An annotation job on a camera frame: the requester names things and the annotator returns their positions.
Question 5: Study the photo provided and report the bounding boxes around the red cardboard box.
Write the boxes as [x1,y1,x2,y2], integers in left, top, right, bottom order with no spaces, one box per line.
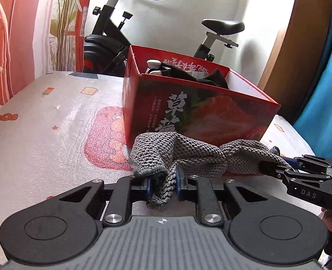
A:
[122,45,281,176]

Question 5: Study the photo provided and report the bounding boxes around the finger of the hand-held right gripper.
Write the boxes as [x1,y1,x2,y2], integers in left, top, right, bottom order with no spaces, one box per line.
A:
[284,155,332,171]
[258,160,332,187]

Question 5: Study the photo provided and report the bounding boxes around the black soft cloth item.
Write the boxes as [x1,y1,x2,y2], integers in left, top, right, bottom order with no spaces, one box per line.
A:
[145,62,230,90]

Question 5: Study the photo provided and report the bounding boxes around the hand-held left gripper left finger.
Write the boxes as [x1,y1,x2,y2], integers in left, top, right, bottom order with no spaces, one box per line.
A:
[46,176,152,227]

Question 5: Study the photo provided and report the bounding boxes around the blue hanging cloth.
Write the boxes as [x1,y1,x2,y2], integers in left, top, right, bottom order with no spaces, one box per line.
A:
[292,0,332,156]

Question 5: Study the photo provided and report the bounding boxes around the printed backdrop cloth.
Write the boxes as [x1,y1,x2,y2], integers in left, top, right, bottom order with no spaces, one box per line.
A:
[0,0,95,110]

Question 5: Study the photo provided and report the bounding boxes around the black exercise bike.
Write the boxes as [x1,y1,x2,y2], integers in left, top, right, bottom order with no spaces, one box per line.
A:
[83,0,245,76]

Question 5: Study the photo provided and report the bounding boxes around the brown wooden panel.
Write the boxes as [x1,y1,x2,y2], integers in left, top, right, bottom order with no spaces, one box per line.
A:
[257,0,332,97]

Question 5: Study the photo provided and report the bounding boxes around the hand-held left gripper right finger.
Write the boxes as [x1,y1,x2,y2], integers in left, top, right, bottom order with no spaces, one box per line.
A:
[175,170,279,227]

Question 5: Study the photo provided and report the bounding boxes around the grey knitted towel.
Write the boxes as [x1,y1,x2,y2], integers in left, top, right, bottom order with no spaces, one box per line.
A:
[129,132,289,211]

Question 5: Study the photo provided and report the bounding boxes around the white soft item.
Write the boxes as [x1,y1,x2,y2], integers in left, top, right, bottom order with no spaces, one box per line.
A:
[146,59,163,76]

